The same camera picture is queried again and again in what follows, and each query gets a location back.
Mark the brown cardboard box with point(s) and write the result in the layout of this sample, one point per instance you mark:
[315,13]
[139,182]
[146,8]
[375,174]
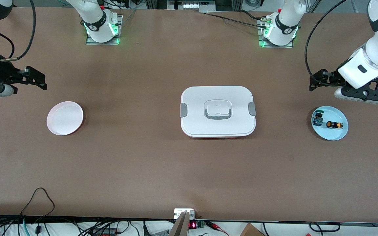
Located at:
[251,231]

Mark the light blue round plate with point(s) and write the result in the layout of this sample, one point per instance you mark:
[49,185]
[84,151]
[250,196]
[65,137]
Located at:
[335,132]

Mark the red digit display module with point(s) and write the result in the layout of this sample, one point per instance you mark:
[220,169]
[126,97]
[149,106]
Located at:
[192,225]

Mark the white power strip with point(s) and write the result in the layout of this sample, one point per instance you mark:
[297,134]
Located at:
[192,5]

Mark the red black clip leads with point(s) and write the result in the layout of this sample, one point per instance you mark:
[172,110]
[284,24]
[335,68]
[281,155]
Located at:
[217,226]

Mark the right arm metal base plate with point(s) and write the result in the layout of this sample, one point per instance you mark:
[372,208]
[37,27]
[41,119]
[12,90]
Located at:
[92,43]

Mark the orange switch black button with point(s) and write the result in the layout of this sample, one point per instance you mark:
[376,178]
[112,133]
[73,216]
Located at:
[336,125]

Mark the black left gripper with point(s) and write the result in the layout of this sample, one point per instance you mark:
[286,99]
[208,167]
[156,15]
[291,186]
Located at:
[332,79]

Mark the pink round plate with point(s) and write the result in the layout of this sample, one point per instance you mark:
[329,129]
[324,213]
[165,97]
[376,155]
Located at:
[65,118]

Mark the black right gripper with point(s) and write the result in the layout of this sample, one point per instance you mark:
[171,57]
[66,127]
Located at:
[1,73]

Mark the grey aluminium bar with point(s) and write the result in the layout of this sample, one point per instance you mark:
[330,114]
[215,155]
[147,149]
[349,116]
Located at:
[179,226]

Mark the white lunch box grey clips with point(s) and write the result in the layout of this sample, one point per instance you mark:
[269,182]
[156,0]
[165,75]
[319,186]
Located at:
[218,98]

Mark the small white box device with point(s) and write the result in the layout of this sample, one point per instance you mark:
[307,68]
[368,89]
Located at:
[179,212]

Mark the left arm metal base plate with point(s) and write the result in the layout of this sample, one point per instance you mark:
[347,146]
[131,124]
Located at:
[276,46]

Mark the blue switch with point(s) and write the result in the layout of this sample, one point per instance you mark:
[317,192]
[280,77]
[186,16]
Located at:
[317,122]

